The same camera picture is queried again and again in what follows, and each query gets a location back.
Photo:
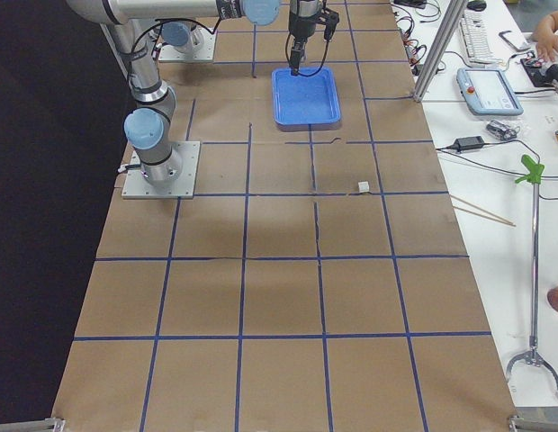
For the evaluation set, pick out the green handled reacher grabber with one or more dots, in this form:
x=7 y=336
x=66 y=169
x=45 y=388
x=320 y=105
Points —
x=533 y=175

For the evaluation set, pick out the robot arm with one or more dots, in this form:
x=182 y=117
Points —
x=148 y=126
x=260 y=13

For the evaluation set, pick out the black power adapter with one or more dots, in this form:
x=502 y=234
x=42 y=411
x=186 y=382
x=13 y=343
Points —
x=468 y=143

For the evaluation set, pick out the white keyboard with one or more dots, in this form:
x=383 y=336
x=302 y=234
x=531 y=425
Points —
x=474 y=35

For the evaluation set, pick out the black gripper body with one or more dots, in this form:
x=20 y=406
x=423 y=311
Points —
x=300 y=28

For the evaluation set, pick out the teach pendant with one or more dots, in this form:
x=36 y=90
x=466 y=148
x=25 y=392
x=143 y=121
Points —
x=488 y=92

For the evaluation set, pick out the wooden chopstick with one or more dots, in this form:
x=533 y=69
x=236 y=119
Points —
x=468 y=207

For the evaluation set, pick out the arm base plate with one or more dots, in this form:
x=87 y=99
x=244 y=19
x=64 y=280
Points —
x=175 y=178
x=187 y=47

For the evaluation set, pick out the white block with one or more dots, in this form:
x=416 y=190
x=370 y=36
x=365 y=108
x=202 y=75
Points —
x=363 y=187

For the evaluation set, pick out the blue plastic tray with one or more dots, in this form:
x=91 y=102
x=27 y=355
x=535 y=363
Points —
x=301 y=101

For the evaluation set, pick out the person hand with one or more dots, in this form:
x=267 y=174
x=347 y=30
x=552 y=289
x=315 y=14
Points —
x=546 y=37

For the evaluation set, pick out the aluminium frame post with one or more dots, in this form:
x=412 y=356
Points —
x=447 y=27

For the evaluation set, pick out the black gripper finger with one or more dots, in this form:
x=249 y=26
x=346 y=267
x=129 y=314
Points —
x=295 y=58

